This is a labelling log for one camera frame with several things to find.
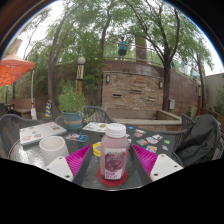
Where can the white booklet with stickers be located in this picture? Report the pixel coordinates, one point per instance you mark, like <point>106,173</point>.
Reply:
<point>94,127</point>

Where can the orange canopy tent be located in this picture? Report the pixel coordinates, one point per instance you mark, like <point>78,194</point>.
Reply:
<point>15,68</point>

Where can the yellow card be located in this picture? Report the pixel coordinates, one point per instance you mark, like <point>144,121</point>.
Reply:
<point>96,150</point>

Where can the white cup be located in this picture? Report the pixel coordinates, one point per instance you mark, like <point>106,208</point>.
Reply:
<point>53,150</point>

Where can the person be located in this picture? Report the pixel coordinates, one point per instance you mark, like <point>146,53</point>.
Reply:
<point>173,63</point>
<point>184,66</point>
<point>122,48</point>

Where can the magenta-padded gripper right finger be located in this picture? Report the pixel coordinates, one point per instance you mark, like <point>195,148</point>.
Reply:
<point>166,166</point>

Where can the silver laptop with stickers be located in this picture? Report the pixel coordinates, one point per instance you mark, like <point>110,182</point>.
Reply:
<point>41,132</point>

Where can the black laptop with stickers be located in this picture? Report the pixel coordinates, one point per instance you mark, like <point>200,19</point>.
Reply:
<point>150,140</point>

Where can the grey mesh patio chair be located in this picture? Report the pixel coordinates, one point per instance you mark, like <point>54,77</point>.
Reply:
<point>10,131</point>
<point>98,114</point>
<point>170,136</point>

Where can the colourful picture card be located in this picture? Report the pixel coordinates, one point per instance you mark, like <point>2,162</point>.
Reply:
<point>76,137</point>

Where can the globe-topped lamp post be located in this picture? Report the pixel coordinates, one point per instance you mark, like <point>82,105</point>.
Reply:
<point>81,75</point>

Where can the grey wall box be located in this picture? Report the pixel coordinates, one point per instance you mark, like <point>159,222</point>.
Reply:
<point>172,104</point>

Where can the wall lamp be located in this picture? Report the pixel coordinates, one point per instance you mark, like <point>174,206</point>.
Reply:
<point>108,78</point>
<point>161,84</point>

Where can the flat round red coaster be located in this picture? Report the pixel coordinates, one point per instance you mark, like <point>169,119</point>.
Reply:
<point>101,178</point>

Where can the pink drink bottle white cap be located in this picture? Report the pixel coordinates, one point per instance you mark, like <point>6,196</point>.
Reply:
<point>115,150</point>

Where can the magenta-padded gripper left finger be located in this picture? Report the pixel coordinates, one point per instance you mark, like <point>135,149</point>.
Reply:
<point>60,168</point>

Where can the green plant in blue pot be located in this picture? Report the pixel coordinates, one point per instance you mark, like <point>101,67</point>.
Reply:
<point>71,101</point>

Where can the blue yellow striped bollard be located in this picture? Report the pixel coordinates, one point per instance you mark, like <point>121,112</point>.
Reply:
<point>48,109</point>

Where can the slim lamp post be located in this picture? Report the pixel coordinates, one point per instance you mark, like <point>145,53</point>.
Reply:
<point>199,100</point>

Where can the dark grey jacket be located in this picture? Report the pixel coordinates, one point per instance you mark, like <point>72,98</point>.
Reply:
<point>198,140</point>

